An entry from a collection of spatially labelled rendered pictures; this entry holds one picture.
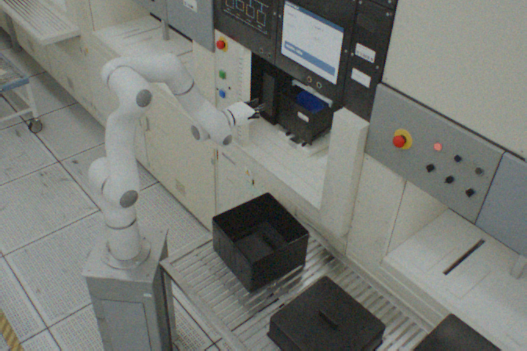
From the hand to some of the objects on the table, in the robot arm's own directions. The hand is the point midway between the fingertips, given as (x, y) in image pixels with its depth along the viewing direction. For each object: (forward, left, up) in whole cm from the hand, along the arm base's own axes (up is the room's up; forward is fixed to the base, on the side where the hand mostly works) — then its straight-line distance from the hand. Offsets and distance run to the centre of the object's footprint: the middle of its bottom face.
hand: (258, 105), depth 226 cm
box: (+69, -102, -43) cm, 130 cm away
